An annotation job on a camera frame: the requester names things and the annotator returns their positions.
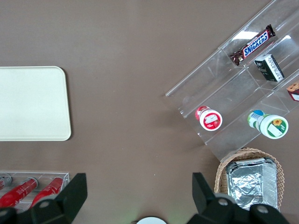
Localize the clear acrylic stepped shelf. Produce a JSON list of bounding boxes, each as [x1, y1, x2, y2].
[[165, 0, 299, 161]]

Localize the small black and white carton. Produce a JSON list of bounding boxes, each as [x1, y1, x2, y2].
[[254, 54, 285, 82]]

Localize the wicker basket with foil container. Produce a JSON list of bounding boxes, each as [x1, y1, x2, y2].
[[214, 147, 285, 212]]

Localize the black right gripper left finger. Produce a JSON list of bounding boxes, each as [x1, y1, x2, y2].
[[30, 173, 88, 224]]

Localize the green lid yogurt cup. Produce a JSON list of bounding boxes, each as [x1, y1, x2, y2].
[[247, 109, 289, 140]]

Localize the clear acrylic bottle rack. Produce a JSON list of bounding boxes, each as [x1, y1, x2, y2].
[[0, 172, 70, 210]]

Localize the chocolate chip cookie box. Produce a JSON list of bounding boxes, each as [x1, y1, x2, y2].
[[287, 79, 299, 102]]

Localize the Snickers chocolate bar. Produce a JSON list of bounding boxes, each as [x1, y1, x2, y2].
[[229, 24, 276, 66]]

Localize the silver foil packets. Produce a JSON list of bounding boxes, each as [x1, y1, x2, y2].
[[225, 158, 279, 212]]

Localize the red lid yogurt cup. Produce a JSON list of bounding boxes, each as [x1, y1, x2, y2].
[[195, 105, 223, 131]]

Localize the cream rectangular plastic tray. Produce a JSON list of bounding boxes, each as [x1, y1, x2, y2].
[[0, 66, 72, 141]]

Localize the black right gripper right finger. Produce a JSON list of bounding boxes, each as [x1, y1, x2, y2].
[[189, 172, 238, 224]]

